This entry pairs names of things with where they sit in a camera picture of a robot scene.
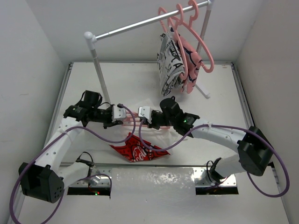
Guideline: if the white red print t-shirt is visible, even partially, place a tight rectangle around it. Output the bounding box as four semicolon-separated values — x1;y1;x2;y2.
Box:
108;98;187;164

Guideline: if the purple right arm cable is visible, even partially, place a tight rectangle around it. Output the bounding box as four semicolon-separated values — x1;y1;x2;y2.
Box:
138;119;290;198

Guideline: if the pink hanger holding print shirt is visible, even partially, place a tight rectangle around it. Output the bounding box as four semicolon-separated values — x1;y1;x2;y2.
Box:
157;7;189;80

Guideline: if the pink print shirt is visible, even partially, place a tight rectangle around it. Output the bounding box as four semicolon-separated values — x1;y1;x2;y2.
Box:
180;36;202;94

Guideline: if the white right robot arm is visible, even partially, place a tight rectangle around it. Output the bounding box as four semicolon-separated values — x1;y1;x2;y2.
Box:
138;97;273;184

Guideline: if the silver front mounting rail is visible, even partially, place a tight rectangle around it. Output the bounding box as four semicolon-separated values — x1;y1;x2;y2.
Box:
22;163;278;187

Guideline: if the white silver clothes rack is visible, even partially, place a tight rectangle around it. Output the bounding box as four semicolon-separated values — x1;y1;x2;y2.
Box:
84;0;214;103

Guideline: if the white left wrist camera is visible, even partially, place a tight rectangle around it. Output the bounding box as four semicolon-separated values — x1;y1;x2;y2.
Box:
112;105;127;122

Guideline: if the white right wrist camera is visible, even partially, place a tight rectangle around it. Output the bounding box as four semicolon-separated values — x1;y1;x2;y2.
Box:
138;106;152;124

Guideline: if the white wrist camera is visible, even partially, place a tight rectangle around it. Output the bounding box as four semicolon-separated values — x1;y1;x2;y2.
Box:
112;105;127;122
138;106;152;124

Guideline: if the black white print shirt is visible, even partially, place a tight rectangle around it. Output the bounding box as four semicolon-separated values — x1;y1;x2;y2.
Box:
157;26;185;97

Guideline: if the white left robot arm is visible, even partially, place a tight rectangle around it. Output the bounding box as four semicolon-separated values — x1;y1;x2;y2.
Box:
19;91;126;203

